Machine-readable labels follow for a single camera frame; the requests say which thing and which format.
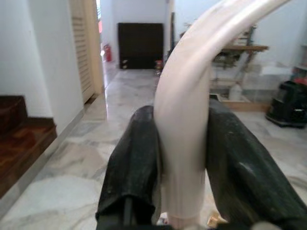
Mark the small red and yellow can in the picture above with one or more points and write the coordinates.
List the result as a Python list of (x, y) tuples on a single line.
[(158, 67)]

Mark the black boxy appliance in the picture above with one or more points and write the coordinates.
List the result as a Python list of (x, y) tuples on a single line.
[(290, 105)]

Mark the low wooden floor frame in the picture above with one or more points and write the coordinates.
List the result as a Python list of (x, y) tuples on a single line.
[(242, 105)]

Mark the wooden work table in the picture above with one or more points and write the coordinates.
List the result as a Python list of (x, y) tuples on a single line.
[(242, 48)]

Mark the red fire extinguisher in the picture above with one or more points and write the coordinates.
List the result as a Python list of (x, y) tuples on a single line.
[(108, 52)]

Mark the dark wooden staircase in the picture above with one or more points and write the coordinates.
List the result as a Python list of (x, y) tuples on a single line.
[(21, 143)]

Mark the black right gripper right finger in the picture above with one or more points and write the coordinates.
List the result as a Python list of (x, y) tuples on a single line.
[(239, 167)]

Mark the light wooden louvre door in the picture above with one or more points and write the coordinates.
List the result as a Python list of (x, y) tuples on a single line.
[(82, 48)]

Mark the white plastic bottle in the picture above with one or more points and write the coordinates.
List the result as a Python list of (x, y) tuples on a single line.
[(235, 93)]

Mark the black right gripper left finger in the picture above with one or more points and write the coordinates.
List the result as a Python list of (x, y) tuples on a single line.
[(134, 153)]

